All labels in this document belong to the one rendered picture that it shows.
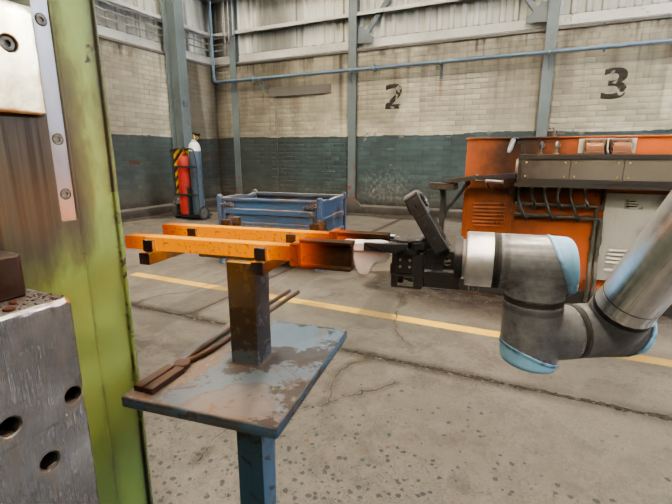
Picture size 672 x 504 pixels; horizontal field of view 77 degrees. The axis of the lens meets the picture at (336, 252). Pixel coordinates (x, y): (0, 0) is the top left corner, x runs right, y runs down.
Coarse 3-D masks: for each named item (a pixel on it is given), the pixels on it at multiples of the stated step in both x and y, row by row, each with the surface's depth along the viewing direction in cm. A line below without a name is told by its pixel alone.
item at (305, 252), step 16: (128, 240) 74; (160, 240) 72; (176, 240) 71; (192, 240) 70; (208, 240) 70; (224, 240) 70; (240, 240) 70; (304, 240) 65; (320, 240) 65; (336, 240) 65; (352, 240) 65; (240, 256) 68; (272, 256) 66; (288, 256) 66; (304, 256) 66; (320, 256) 65; (336, 256) 64; (352, 256) 64
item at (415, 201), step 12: (420, 192) 72; (408, 204) 69; (420, 204) 69; (420, 216) 69; (432, 216) 71; (420, 228) 69; (432, 228) 69; (432, 240) 69; (444, 240) 69; (444, 252) 69
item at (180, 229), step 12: (168, 228) 86; (180, 228) 85; (204, 228) 83; (216, 228) 82; (228, 228) 82; (240, 228) 82; (252, 228) 82; (264, 228) 82; (276, 228) 82; (336, 228) 78; (264, 240) 80; (276, 240) 79
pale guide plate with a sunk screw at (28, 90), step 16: (0, 0) 66; (0, 16) 66; (16, 16) 68; (32, 16) 70; (0, 32) 66; (16, 32) 68; (32, 32) 70; (0, 48) 67; (16, 48) 69; (32, 48) 71; (0, 64) 67; (16, 64) 69; (32, 64) 71; (0, 80) 67; (16, 80) 69; (32, 80) 71; (0, 96) 67; (16, 96) 69; (32, 96) 71; (16, 112) 70; (32, 112) 72
